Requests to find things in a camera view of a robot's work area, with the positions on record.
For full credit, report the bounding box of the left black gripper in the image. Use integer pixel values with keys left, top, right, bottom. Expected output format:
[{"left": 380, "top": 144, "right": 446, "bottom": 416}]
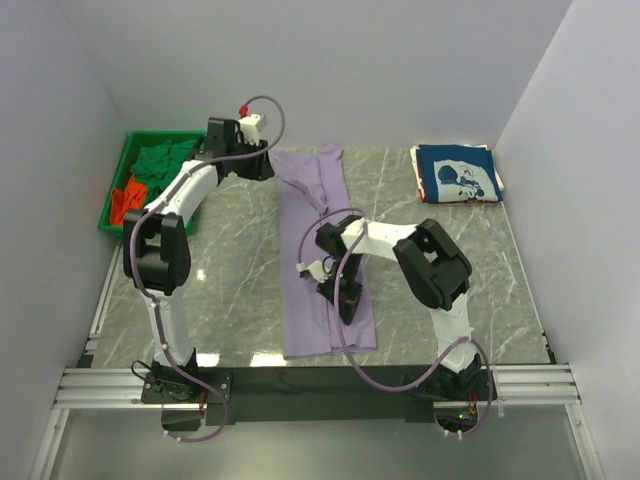
[{"left": 228, "top": 136, "right": 276, "bottom": 182}]

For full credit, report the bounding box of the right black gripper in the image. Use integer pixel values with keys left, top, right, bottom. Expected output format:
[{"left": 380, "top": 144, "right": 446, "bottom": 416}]
[{"left": 317, "top": 253, "right": 363, "bottom": 326}]

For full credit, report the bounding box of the purple t shirt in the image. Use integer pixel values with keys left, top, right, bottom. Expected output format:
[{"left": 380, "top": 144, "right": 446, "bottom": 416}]
[{"left": 270, "top": 145, "right": 351, "bottom": 360}]

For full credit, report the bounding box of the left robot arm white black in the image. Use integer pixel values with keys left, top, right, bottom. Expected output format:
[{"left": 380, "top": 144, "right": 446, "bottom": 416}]
[{"left": 123, "top": 113, "right": 273, "bottom": 402}]

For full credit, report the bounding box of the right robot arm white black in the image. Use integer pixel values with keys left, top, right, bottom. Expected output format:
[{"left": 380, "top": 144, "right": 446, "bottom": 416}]
[{"left": 298, "top": 214, "right": 481, "bottom": 400}]

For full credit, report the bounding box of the green t shirt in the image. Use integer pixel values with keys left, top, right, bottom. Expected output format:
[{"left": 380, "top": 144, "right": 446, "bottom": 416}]
[{"left": 131, "top": 140, "right": 196, "bottom": 203}]

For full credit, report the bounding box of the orange t shirt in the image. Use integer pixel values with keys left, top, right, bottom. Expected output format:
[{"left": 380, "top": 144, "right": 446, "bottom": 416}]
[{"left": 109, "top": 175, "right": 147, "bottom": 226}]

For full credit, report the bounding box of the white folded t shirt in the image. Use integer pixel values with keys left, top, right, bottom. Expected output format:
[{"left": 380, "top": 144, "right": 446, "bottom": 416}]
[{"left": 409, "top": 146, "right": 426, "bottom": 203}]

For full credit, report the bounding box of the navy printed folded t shirt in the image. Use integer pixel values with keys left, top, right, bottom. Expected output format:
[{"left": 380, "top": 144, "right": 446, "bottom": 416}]
[{"left": 417, "top": 144, "right": 503, "bottom": 204}]

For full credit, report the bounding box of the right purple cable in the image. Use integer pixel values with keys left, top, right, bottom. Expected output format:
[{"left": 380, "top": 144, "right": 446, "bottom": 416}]
[{"left": 297, "top": 207, "right": 496, "bottom": 437}]

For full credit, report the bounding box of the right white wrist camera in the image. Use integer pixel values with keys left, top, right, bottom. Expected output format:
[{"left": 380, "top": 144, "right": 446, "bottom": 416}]
[{"left": 296, "top": 260, "right": 331, "bottom": 283}]

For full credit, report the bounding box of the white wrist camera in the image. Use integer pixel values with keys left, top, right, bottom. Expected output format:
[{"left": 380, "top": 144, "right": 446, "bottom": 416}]
[
  {"left": 296, "top": 260, "right": 331, "bottom": 283},
  {"left": 239, "top": 114, "right": 267, "bottom": 145}
]

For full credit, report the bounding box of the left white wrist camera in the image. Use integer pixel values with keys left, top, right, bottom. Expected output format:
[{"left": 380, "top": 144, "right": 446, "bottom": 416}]
[{"left": 239, "top": 114, "right": 267, "bottom": 145}]

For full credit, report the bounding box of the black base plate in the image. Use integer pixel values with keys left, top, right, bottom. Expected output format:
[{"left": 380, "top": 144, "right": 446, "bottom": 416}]
[{"left": 141, "top": 366, "right": 497, "bottom": 426}]

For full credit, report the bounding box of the aluminium rail frame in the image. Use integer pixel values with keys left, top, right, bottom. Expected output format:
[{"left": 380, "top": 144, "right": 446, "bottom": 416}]
[{"left": 29, "top": 294, "right": 606, "bottom": 480}]

